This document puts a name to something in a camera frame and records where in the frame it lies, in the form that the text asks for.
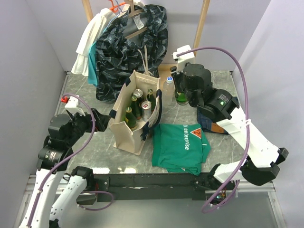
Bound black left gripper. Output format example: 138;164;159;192
66;107;110;145

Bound clear water bottle blue cap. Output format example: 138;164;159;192
162;76;175;106

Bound beige canvas tote bag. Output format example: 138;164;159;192
109;46;162;155

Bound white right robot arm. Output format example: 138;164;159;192
170;63;289;189

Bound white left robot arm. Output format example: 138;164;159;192
20;108;110;228

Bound silver beverage can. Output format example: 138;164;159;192
133;89;144;104

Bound red white beverage can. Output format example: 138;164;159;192
141;101;152;122

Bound green glass bottle gold cap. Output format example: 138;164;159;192
124;106;137;131

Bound wooden clothes rack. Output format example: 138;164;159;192
82;0;210;72

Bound folded blue jeans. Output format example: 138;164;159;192
197;94;239;134

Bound teal hanging garment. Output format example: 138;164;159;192
88;42;98;87

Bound green printed t-shirt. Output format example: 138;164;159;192
152;123;211;176

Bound dark patterned hanging shirt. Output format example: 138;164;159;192
95;4;168;104

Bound wooden clothes hanger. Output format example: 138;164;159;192
124;0;148;39

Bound white hanging garment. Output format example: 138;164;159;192
71;8;115;76

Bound orange clothes hanger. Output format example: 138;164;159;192
109;0;125;13

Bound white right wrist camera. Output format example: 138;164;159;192
172;45;195;74

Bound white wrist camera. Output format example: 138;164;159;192
172;45;195;74
60;96;85;119

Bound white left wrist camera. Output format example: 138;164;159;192
60;96;85;119

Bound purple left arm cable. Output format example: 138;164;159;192
26;94;115;226

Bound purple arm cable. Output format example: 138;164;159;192
26;94;115;226
177;47;250;214

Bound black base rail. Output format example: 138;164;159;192
94;172;221;200

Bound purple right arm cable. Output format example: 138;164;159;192
177;47;250;214

